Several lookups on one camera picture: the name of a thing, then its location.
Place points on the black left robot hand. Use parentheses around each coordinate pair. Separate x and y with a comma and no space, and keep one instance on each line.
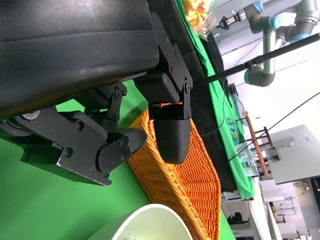
(75,50)

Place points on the pale green round bowl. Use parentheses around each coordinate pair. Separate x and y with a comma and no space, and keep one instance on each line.
(140,215)

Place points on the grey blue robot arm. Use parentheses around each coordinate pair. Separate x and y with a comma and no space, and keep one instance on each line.
(268,50)

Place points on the orange wicker basket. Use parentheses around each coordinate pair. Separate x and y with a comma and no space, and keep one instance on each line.
(190,175)

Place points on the clear bag of snacks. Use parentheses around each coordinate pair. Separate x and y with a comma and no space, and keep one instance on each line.
(197,15)

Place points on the black boom pole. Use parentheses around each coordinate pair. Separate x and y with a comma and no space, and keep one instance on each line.
(225,72)

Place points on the black robot end tool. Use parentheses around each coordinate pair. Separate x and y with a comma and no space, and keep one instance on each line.
(226,22)

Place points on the green tablecloth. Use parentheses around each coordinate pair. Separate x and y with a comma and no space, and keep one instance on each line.
(243,182)
(50,205)

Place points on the brown wooden stick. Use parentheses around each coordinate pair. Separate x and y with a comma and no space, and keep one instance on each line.
(257,150)

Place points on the dark red wooden stand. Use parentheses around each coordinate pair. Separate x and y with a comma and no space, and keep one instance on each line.
(267,136)

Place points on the light grey cabinet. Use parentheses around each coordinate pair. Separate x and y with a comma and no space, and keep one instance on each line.
(297,160)

